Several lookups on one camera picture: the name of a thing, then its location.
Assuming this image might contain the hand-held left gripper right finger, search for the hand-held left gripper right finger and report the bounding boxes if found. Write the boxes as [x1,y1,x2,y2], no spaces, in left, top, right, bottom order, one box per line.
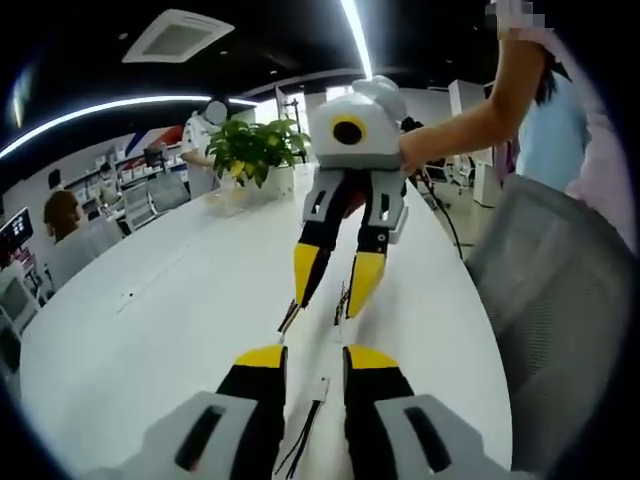
[342,343,509,480]

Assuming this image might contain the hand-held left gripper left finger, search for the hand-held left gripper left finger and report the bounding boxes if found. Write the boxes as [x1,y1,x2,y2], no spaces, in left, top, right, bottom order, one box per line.
[92,343,290,480]

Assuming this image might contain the white JST connector dark wires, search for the white JST connector dark wires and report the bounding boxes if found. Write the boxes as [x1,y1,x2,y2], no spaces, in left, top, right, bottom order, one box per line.
[331,281,353,343]
[273,376,333,477]

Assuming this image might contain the white JST connector coloured wires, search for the white JST connector coloured wires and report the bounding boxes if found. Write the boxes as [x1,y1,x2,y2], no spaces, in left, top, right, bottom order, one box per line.
[276,298,308,345]

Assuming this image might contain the person's right hand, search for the person's right hand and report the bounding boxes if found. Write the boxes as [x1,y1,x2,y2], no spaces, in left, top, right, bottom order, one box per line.
[398,125,437,179]

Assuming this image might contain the white plant pot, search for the white plant pot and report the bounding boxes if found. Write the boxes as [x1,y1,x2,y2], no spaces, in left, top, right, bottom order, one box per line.
[263,164,297,202]

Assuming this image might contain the clear glass vase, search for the clear glass vase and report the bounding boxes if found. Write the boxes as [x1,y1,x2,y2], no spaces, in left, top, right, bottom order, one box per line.
[208,174,249,218]

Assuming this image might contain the green leafy plant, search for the green leafy plant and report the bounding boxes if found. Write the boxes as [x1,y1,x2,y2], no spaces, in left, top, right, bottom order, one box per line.
[204,117,312,190]

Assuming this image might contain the bright ceiling light strip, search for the bright ceiling light strip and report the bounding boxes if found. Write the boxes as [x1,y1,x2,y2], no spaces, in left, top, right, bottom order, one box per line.
[341,0,375,82]

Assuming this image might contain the small dark monitor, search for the small dark monitor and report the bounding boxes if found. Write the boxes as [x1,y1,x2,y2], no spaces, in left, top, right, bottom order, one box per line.
[144,144,170,170]

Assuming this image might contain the person's own torso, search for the person's own torso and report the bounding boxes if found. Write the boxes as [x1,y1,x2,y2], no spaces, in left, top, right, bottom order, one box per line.
[514,25,640,251]

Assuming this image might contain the grey mesh office chair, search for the grey mesh office chair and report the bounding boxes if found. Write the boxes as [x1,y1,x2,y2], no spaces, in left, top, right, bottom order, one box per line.
[464,176,640,472]

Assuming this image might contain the wide grey office chair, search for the wide grey office chair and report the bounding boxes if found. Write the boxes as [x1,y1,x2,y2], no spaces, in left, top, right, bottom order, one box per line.
[48,218,124,290]

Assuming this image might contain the ceiling air conditioner vent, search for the ceiling air conditioner vent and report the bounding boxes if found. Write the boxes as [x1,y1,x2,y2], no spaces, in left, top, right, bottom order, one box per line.
[121,8,237,64]

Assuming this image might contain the long curved ceiling light strip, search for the long curved ceiling light strip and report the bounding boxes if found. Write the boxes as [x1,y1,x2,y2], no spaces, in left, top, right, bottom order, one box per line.
[0,91,217,159]

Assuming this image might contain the dark monitor with pink image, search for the dark monitor with pink image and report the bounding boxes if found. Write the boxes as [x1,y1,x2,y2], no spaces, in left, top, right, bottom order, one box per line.
[0,206,32,247]

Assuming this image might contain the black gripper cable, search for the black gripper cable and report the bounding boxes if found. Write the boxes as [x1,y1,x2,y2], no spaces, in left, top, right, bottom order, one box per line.
[411,167,474,251]

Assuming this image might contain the white table cable hatch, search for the white table cable hatch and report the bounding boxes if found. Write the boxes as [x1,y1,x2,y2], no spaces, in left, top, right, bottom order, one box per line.
[115,243,196,315]

